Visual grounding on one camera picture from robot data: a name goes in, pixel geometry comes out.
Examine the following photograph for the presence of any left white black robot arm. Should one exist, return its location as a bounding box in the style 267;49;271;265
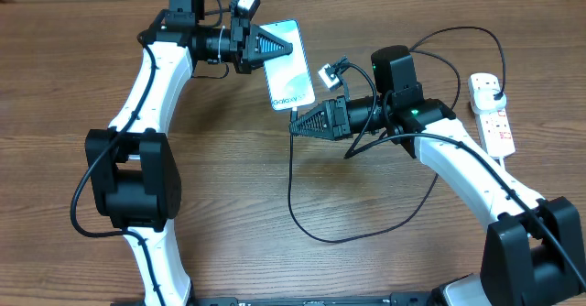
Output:
70;0;293;305

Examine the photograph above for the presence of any black USB charging cable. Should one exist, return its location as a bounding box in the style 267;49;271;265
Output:
287;26;507;245

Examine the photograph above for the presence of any white power strip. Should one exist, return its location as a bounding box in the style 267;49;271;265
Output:
468;72;515;165

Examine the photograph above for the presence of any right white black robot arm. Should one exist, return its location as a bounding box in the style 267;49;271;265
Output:
289;46;585;305

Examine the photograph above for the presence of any blue Galaxy smartphone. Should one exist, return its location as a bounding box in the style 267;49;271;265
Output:
260;19;315;111

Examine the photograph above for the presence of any white charger plug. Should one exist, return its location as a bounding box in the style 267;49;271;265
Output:
471;90;507;115

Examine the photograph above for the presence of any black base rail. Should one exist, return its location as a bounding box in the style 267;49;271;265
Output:
187;292;442;306

